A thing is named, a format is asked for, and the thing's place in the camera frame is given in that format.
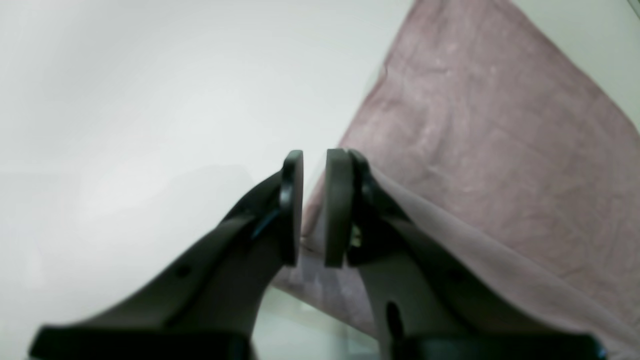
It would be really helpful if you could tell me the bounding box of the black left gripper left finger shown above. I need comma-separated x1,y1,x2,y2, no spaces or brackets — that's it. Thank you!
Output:
29,150,304,360

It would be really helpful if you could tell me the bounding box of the pink T-shirt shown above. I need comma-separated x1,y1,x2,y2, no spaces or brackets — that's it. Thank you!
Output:
274,0,639,360

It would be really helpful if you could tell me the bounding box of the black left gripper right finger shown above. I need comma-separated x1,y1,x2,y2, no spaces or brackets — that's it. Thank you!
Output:
324,148,607,360

